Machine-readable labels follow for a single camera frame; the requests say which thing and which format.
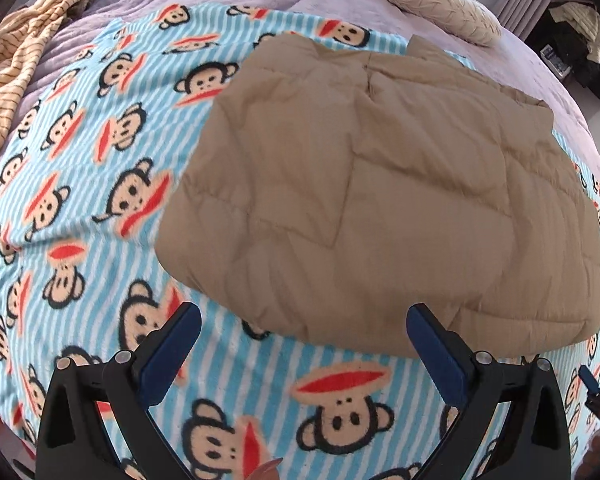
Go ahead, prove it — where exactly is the cream hanging jacket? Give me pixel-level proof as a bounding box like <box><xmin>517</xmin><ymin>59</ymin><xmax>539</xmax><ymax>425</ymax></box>
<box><xmin>547</xmin><ymin>0</ymin><xmax>600</xmax><ymax>56</ymax></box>

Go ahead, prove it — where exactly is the orange striped cloth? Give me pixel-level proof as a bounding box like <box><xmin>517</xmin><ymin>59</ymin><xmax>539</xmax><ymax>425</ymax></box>
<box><xmin>0</xmin><ymin>0</ymin><xmax>115</xmax><ymax>166</ymax></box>

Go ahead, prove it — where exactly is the tan puffer jacket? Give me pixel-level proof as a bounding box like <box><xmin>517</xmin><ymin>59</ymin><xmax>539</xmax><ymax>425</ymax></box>
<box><xmin>155</xmin><ymin>30</ymin><xmax>600</xmax><ymax>360</ymax></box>

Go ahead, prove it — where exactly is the mauve curtain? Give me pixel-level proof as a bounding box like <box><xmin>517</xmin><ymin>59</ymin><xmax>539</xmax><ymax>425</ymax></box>
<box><xmin>495</xmin><ymin>0</ymin><xmax>541</xmax><ymax>36</ymax></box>

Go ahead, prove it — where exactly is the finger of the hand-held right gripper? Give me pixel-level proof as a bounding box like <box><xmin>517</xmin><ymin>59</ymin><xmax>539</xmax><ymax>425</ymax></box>
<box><xmin>577</xmin><ymin>365</ymin><xmax>600</xmax><ymax>413</ymax></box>

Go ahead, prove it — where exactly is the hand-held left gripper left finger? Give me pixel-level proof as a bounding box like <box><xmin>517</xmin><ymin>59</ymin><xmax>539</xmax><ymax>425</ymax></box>
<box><xmin>35</xmin><ymin>302</ymin><xmax>202</xmax><ymax>480</ymax></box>

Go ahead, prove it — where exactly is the blue striped monkey print blanket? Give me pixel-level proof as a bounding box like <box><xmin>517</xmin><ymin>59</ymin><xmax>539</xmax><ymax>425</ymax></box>
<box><xmin>0</xmin><ymin>2</ymin><xmax>600</xmax><ymax>480</ymax></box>

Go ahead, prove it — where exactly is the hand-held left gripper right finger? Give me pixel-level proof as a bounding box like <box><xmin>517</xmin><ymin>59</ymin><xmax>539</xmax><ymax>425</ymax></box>
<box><xmin>406</xmin><ymin>302</ymin><xmax>573</xmax><ymax>480</ymax></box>

